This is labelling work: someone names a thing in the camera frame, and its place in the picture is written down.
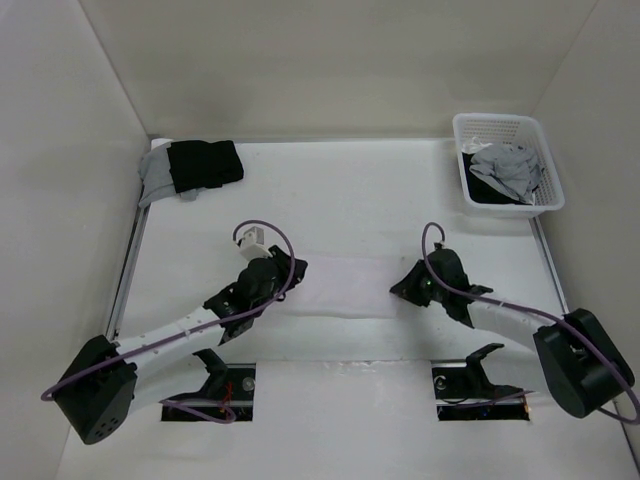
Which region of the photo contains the black garment in basket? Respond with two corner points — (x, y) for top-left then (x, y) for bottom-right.
(462, 153), (524, 205)

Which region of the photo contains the folded grey tank top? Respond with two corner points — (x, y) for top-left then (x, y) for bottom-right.
(138, 143), (199, 209)

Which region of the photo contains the white tank top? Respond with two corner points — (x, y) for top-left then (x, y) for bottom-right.
(276, 255), (408, 319)

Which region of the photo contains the white garment in basket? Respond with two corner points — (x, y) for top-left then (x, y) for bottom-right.
(461, 137), (492, 155)

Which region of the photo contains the white plastic basket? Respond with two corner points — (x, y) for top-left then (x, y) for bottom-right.
(453, 113), (565, 218)

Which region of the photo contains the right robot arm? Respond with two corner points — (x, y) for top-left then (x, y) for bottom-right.
(390, 243), (639, 418)

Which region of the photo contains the folded black tank top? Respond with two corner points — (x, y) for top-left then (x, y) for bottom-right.
(167, 140), (244, 194)

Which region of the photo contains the grey tank top in basket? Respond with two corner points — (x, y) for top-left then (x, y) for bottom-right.
(470, 144), (544, 204)

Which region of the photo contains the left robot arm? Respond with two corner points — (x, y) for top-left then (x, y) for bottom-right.
(43, 246), (308, 445)

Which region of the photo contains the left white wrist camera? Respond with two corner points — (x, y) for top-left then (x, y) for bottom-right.
(237, 226), (271, 261)

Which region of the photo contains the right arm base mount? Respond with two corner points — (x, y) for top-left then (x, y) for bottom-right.
(431, 343), (530, 422)

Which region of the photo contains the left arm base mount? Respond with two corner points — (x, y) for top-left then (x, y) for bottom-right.
(161, 349), (257, 423)

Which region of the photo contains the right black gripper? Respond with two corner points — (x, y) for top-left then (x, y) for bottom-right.
(390, 259), (447, 307)

